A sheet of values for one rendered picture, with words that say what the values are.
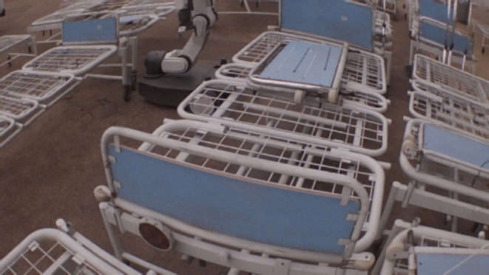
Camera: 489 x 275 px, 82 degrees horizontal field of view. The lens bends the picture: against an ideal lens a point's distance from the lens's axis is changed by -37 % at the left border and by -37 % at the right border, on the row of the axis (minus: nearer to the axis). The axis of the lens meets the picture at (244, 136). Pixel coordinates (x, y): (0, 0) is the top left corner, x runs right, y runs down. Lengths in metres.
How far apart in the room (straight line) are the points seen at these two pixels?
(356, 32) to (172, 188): 2.02
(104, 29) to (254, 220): 2.20
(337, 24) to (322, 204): 2.00
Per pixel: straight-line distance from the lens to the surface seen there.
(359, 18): 2.77
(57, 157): 2.53
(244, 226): 1.04
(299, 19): 2.84
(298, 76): 1.90
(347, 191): 0.90
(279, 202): 0.95
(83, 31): 3.10
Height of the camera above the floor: 1.28
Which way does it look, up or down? 31 degrees down
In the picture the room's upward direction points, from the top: 2 degrees clockwise
